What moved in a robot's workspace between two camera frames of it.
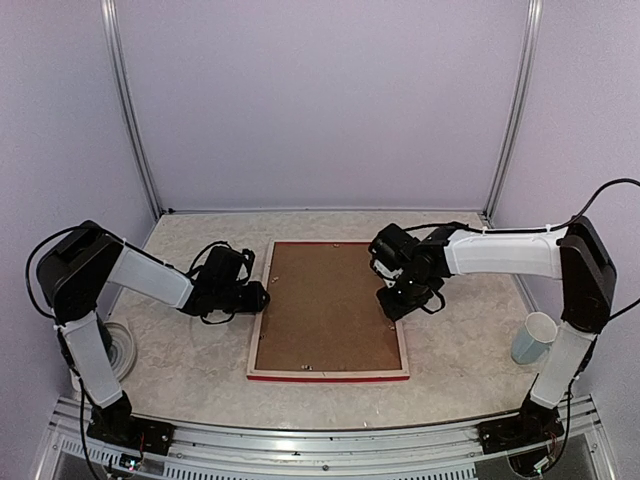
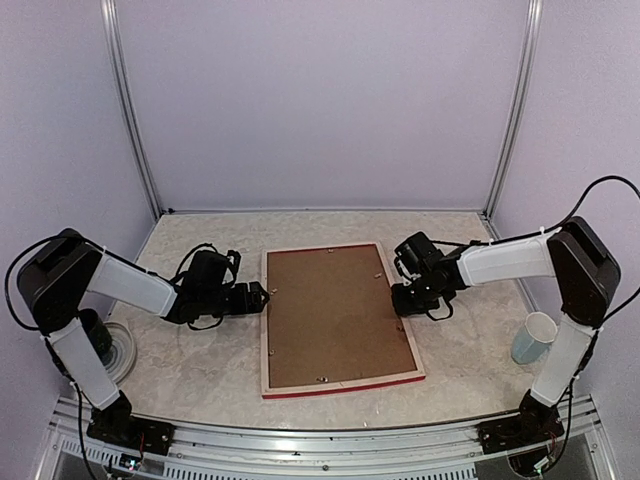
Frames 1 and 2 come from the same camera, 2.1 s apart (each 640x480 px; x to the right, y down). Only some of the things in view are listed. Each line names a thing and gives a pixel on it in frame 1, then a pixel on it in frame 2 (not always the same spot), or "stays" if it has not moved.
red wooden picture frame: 324,321 -> 357,383
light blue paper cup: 534,339 stays
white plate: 123,354 stays
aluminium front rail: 281,453 stays
